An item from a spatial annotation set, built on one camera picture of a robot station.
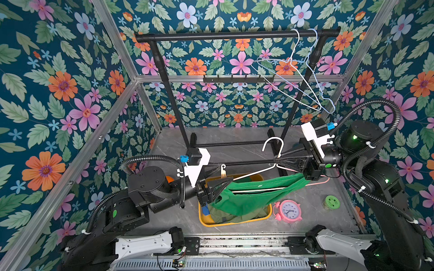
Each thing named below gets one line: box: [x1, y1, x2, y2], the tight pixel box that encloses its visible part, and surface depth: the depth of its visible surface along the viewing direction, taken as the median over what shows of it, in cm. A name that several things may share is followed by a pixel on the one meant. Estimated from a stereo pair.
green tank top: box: [211, 173, 311, 217], surface depth 53 cm
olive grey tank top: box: [209, 204, 271, 224], surface depth 78 cm
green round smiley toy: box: [323, 194, 341, 210], surface depth 84 cm
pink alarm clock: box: [272, 199, 303, 224], surface depth 83 cm
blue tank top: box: [201, 202, 211, 217], surface depth 82 cm
